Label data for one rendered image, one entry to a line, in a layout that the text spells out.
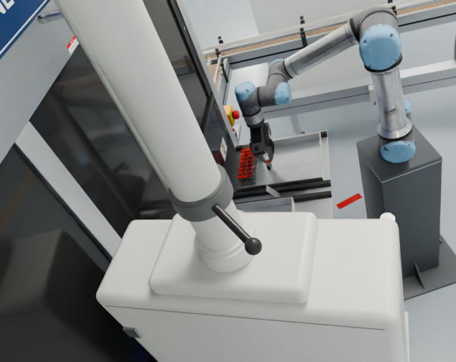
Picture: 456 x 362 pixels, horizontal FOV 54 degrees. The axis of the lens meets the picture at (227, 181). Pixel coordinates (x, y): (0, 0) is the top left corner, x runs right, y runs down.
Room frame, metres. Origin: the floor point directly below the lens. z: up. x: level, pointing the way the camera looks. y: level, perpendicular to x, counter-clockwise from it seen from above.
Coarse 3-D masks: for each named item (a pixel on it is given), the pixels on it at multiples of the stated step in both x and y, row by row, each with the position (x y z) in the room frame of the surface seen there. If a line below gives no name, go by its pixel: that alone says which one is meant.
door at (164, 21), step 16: (144, 0) 1.33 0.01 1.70; (160, 0) 1.44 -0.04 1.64; (160, 16) 1.39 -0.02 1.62; (160, 32) 1.34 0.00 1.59; (176, 32) 1.46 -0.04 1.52; (176, 48) 1.40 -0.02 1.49; (176, 64) 1.35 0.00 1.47; (192, 64) 1.48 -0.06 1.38; (192, 80) 1.43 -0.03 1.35; (192, 96) 1.37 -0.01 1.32
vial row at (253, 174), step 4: (252, 156) 1.41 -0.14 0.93; (252, 160) 1.38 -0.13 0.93; (256, 160) 1.40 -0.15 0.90; (252, 164) 1.36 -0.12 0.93; (256, 164) 1.38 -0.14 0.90; (252, 168) 1.34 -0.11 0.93; (256, 168) 1.37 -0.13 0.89; (252, 172) 1.32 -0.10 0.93; (248, 176) 1.30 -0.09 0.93; (252, 176) 1.30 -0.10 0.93; (252, 180) 1.30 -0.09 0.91; (252, 184) 1.30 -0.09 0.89
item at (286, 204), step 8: (264, 200) 1.16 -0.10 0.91; (272, 200) 1.15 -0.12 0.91; (280, 200) 1.13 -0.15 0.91; (288, 200) 1.12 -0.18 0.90; (240, 208) 1.20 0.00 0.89; (248, 208) 1.18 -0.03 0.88; (256, 208) 1.17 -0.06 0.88; (264, 208) 1.15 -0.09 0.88; (272, 208) 1.14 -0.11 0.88; (280, 208) 1.12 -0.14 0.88; (288, 208) 1.10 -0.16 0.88
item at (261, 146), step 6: (252, 132) 1.33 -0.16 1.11; (258, 132) 1.31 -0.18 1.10; (252, 138) 1.31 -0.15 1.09; (258, 138) 1.30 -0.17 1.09; (252, 144) 1.29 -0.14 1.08; (258, 144) 1.28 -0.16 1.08; (264, 144) 1.28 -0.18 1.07; (252, 150) 1.27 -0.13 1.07; (258, 150) 1.26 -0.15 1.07; (264, 150) 1.25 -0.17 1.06
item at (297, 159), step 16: (288, 144) 1.44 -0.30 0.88; (304, 144) 1.39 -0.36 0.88; (320, 144) 1.32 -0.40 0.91; (272, 160) 1.38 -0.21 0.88; (288, 160) 1.34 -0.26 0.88; (304, 160) 1.30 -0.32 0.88; (320, 160) 1.23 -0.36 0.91; (256, 176) 1.34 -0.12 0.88; (272, 176) 1.30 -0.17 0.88; (288, 176) 1.26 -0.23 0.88; (304, 176) 1.22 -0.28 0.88; (320, 176) 1.19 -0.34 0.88
